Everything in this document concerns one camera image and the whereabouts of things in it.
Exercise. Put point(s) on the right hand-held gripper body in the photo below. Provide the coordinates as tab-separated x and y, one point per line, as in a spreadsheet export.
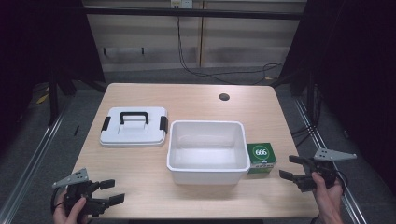
325	170

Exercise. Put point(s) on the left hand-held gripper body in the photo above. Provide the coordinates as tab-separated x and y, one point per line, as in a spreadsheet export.
81	188

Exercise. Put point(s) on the person's left hand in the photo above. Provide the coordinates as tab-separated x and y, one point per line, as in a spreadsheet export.
73	213

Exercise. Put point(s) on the person's right hand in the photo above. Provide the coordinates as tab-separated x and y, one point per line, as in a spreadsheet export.
327	199

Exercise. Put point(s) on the green cardboard box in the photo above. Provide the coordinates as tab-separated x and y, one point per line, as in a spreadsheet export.
261	157

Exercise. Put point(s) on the small black stick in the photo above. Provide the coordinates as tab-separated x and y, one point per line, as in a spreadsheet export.
76	130

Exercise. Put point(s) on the white plastic storage box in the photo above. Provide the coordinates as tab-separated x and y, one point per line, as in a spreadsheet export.
206	149

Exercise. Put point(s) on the black stand leg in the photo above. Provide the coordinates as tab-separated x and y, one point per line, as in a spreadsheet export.
53	96

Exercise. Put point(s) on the yellow floor tape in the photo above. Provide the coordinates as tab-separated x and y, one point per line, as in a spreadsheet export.
42	99

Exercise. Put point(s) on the dark curtain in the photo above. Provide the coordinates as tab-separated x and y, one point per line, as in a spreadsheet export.
37	46
358	77

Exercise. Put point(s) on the metal floor rail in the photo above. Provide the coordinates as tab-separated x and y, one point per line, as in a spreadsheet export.
34	155
314	133

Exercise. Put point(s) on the black horizontal frame bar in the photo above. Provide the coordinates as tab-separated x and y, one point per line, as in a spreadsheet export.
186	13

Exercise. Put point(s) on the white wall socket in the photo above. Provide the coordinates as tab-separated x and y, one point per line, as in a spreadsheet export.
181	3

